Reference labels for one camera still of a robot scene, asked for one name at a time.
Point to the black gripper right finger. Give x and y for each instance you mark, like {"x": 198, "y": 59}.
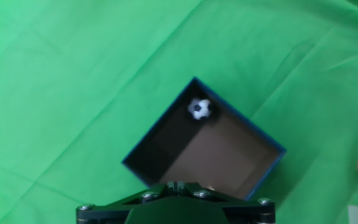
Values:
{"x": 247, "y": 213}

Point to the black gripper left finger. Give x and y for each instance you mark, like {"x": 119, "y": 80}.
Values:
{"x": 104, "y": 213}

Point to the dark green gift box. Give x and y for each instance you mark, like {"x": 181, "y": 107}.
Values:
{"x": 222, "y": 155}

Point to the small toy soccer ball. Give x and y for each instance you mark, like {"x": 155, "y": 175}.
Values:
{"x": 199, "y": 109}

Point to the green cloth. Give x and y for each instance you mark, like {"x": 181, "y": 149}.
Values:
{"x": 73, "y": 93}

